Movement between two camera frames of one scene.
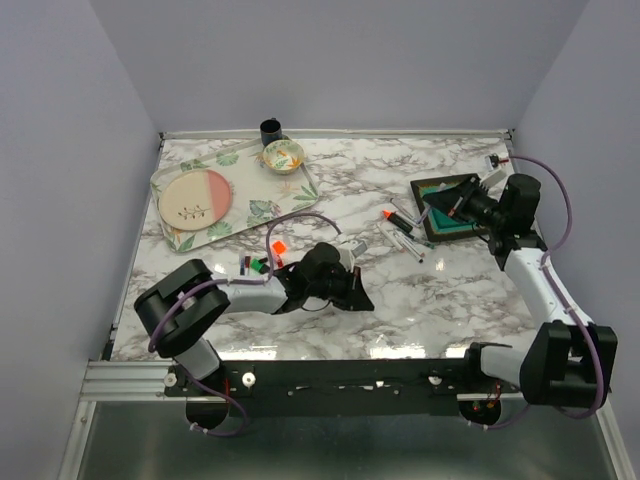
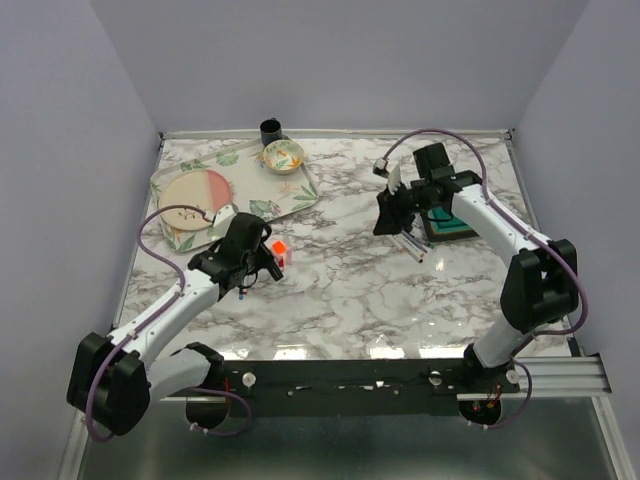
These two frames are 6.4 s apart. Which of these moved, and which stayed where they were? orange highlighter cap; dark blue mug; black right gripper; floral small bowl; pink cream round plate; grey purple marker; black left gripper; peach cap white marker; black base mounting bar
Moved: black right gripper; black left gripper; grey purple marker
Stayed: black base mounting bar; orange highlighter cap; pink cream round plate; dark blue mug; peach cap white marker; floral small bowl
